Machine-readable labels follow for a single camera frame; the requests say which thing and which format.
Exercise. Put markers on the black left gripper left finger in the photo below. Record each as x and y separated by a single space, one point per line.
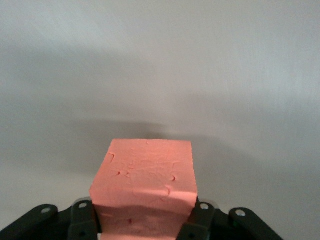
80 222

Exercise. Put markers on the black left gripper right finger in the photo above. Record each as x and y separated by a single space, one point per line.
200 220

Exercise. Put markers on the orange foam block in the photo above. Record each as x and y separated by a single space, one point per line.
145 170

